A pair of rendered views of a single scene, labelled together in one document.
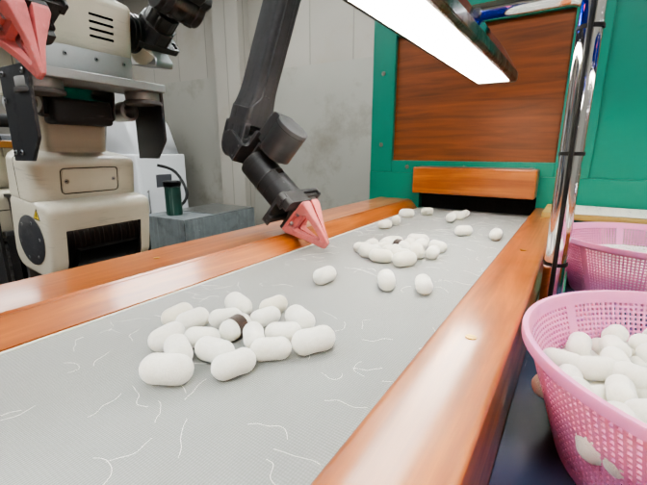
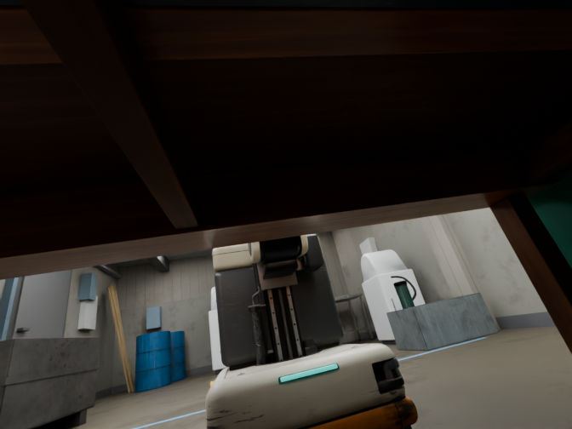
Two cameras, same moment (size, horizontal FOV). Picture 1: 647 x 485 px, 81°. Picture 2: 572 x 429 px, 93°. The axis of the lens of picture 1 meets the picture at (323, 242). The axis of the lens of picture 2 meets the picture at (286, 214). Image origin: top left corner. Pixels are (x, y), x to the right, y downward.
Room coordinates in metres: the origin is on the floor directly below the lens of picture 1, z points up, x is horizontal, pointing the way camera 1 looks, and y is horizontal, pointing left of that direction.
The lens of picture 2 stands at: (0.15, -0.26, 0.36)
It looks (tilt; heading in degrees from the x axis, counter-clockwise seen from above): 24 degrees up; 45
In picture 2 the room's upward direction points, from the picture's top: 12 degrees counter-clockwise
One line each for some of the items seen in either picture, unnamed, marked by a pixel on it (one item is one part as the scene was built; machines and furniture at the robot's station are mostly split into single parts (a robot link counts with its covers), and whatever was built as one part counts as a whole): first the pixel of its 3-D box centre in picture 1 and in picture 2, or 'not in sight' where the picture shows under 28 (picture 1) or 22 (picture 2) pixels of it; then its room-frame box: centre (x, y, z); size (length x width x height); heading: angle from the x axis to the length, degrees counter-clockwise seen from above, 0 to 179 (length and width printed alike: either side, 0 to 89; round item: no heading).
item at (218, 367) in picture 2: not in sight; (229, 324); (2.98, 4.78, 0.78); 0.85 x 0.70 x 1.55; 60
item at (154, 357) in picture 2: not in sight; (162, 357); (2.05, 5.76, 0.44); 1.20 x 0.74 x 0.89; 60
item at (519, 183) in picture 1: (472, 181); not in sight; (1.00, -0.39, 0.83); 0.30 x 0.06 x 0.07; 57
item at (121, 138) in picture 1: (145, 178); (391, 293); (3.92, 1.81, 0.63); 0.63 x 0.56 x 1.25; 60
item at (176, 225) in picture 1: (195, 209); (426, 303); (3.38, 1.14, 0.39); 0.82 x 0.65 x 0.79; 150
